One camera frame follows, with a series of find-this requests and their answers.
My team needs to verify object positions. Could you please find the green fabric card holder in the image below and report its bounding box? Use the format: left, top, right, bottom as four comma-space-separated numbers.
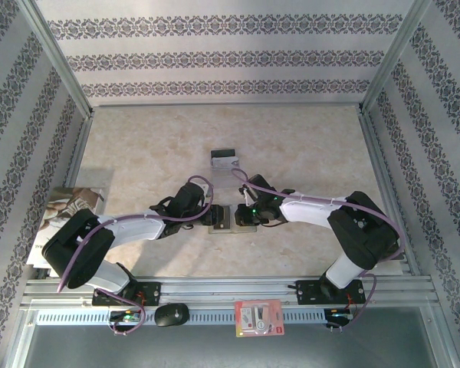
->
208, 206, 258, 235

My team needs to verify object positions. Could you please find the clear acrylic card stand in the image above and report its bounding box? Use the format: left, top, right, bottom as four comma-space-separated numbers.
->
209, 148, 242, 189

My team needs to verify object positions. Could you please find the silver printed card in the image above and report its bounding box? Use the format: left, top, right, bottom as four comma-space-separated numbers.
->
211, 156, 240, 169

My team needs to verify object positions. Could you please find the red USB drive package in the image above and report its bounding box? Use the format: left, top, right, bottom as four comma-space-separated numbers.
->
233, 299, 284, 338

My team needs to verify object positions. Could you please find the black computer mouse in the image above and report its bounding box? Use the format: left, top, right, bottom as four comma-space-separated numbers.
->
154, 302, 189, 327

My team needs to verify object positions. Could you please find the printed magazine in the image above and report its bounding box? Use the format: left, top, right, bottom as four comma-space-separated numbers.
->
27, 186, 109, 277

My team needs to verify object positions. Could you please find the small controller circuit board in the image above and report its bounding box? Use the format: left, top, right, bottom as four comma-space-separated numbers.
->
109, 310, 145, 324
324, 307, 354, 334

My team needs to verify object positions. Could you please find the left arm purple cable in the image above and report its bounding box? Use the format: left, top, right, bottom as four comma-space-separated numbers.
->
56, 175, 215, 337

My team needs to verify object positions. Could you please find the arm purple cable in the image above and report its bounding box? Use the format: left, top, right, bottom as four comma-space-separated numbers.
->
232, 168, 406, 331
56, 175, 215, 337

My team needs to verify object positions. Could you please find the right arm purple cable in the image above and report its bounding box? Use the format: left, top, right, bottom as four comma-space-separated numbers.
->
232, 168, 406, 331

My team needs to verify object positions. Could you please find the long aluminium mounting rail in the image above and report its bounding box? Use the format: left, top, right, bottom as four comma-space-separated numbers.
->
21, 274, 435, 308

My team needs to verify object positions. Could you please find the white slotted cable duct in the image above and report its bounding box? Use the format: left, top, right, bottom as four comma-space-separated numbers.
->
35, 309, 327, 327

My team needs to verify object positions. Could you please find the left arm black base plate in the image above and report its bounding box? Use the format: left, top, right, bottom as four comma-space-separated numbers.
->
91, 281, 163, 307

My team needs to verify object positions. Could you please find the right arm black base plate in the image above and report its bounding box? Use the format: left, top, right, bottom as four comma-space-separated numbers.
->
296, 278, 366, 307

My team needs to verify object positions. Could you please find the aluminium side rail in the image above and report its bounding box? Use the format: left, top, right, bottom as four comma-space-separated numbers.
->
357, 109, 422, 276
61, 113, 95, 189

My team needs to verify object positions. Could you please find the aluminium frame post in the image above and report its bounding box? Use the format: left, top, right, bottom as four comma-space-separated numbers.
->
359, 0, 434, 114
15, 0, 96, 118

